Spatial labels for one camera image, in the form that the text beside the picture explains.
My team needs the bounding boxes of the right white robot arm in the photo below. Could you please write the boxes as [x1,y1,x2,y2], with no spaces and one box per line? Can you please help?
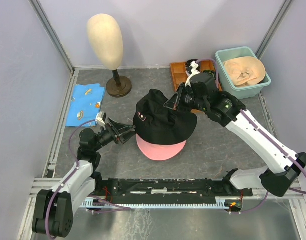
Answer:
[164,73,306,197]

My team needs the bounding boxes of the beige mannequin head stand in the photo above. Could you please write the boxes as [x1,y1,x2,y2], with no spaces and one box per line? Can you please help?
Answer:
[86,13,132,98]

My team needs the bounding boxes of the blue patterned cloth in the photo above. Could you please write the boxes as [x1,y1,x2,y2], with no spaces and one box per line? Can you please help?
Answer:
[66,83,106,127]

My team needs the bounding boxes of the purple cable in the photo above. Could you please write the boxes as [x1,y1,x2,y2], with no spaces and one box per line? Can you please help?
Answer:
[44,119,131,240]
[195,57,306,215]

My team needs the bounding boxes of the rolled black belt top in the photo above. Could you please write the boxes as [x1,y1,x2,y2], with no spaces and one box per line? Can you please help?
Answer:
[185,59,197,66]

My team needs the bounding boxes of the beige bucket hat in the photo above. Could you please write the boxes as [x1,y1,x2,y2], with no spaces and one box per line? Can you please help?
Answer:
[222,56,266,88]

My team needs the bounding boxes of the pink bucket hat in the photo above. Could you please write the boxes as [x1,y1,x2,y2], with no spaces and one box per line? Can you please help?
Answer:
[136,135,187,161]

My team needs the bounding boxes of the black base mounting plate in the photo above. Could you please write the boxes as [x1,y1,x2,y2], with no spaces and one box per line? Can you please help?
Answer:
[92,178,253,204]

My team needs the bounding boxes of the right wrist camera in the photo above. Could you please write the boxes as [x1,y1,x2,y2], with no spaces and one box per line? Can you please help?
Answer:
[185,60,201,78]

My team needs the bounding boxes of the wooden compartment tray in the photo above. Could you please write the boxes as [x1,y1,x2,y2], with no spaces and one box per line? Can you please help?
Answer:
[170,59,222,120]

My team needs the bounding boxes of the teal plastic bin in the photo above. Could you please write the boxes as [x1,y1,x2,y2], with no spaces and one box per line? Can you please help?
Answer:
[215,46,271,99]

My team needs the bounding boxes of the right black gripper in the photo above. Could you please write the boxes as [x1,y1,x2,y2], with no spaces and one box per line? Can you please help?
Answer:
[164,83,208,114]

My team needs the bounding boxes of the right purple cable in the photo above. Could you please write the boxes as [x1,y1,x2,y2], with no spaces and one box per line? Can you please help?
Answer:
[195,57,306,215]

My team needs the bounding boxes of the black smiley bucket hat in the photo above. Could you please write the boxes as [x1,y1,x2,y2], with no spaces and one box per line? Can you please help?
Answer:
[133,89,198,145]

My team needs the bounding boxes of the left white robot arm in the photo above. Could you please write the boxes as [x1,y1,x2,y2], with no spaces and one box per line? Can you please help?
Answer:
[31,118,136,240]

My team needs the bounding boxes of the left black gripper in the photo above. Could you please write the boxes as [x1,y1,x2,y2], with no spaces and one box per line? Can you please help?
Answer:
[93,117,136,152]

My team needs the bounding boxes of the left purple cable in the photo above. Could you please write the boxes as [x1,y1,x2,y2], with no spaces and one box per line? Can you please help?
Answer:
[44,119,131,240]

